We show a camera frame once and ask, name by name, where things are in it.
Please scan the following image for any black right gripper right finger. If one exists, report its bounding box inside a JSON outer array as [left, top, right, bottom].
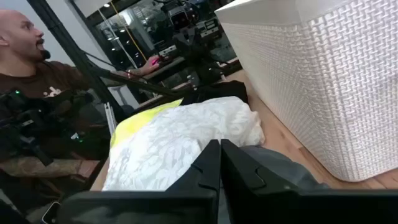
[[221, 139, 299, 195]]

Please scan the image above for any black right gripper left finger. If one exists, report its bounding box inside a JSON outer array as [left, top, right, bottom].
[[166, 139, 221, 200]]

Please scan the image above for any grey cloth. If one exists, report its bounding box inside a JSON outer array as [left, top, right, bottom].
[[241, 145, 330, 191]]

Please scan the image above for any black cloth with white print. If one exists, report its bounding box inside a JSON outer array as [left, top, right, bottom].
[[180, 80, 249, 106]]

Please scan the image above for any yellow cloth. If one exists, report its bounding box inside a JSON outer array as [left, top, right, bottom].
[[109, 98, 184, 149]]

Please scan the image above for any large white perforated laundry basket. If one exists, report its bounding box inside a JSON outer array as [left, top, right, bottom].
[[214, 0, 398, 183]]

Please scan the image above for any person's hand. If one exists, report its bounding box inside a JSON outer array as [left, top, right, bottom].
[[141, 55, 164, 75]]

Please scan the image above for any smartphone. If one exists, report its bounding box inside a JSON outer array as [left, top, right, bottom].
[[41, 201, 62, 224]]

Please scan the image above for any person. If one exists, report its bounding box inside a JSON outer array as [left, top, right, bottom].
[[0, 8, 170, 224]]

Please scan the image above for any yellow cable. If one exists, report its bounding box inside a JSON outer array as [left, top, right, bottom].
[[109, 0, 147, 62]]

